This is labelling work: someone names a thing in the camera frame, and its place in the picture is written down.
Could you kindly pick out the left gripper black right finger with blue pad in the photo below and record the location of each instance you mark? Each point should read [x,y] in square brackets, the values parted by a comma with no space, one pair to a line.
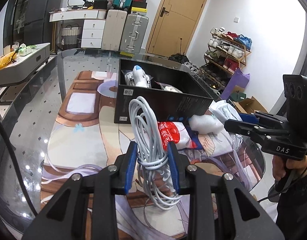
[220,207]

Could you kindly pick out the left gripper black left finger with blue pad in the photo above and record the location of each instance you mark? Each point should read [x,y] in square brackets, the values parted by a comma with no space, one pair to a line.
[65,215]

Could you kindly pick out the wicker basket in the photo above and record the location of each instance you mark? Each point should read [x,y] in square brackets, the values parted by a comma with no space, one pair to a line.
[69,35]

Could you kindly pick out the person's right hand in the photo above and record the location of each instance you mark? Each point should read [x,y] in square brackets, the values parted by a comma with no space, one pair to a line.
[279,167]

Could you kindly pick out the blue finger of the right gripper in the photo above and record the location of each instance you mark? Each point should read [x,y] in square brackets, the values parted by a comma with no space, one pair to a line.
[249,118]

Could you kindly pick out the silver suitcase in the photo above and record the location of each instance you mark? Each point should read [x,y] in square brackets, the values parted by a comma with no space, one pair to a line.
[133,33]

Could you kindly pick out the purple bag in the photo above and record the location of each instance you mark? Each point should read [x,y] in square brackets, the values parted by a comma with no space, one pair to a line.
[238,79]

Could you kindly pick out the grey side table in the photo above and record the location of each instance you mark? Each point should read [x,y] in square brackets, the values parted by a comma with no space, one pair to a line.
[22,69]

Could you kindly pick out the wooden shoe rack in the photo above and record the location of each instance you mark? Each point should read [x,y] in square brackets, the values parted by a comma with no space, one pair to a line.
[226,53]

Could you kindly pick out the beige suitcase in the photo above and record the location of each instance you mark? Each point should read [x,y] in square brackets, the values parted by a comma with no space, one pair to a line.
[113,29]

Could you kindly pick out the red white plastic bag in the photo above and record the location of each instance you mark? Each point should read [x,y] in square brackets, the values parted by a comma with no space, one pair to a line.
[177,133]

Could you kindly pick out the bag of white adidas shoelaces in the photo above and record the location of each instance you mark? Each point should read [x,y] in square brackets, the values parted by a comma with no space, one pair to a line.
[129,80]

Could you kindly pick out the yellow bag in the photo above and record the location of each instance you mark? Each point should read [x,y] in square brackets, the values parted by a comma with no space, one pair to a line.
[8,59]

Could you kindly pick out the black refrigerator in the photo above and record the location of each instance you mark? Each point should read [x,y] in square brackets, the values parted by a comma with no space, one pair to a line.
[37,28]

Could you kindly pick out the open cardboard box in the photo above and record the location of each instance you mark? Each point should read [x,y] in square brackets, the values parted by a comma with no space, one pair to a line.
[249,105]

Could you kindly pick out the white plush toy blue tips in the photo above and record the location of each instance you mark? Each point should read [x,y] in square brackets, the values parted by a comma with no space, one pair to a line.
[141,79]

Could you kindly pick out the black cardboard box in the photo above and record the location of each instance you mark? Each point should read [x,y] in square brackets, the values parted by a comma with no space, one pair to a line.
[167,106]

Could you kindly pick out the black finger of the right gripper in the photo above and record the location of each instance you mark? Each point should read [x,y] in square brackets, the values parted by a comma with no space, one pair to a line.
[244,128]

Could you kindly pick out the white desk with drawers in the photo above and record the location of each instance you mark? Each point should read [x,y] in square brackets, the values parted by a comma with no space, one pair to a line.
[91,22]

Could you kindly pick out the green white packet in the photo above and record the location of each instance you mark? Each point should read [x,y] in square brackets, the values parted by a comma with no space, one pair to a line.
[223,111]

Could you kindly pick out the bag of cream fabric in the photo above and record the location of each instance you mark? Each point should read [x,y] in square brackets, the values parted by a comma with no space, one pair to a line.
[168,88]

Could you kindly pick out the stack of shoe boxes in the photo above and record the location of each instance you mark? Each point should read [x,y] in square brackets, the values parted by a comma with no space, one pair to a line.
[138,7]

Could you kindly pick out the wooden door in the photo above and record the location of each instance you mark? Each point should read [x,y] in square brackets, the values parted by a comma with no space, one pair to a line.
[174,26]

